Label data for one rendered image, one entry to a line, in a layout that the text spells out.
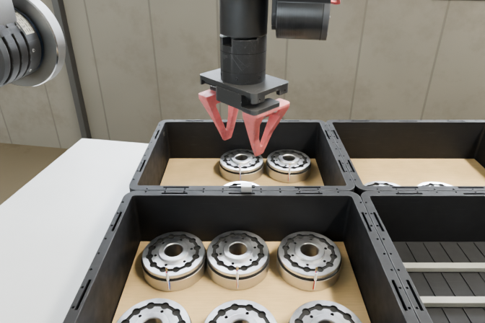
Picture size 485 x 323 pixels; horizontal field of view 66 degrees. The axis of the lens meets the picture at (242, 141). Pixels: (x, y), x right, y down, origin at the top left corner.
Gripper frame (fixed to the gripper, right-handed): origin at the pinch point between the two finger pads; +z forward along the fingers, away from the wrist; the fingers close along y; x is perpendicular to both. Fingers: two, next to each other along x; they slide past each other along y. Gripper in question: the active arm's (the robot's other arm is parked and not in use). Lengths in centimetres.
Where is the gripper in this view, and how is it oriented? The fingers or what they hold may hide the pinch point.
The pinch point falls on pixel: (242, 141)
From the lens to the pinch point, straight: 51.9
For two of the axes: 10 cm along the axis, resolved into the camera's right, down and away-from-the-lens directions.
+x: -7.2, 3.2, -6.2
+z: -0.1, 8.9, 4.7
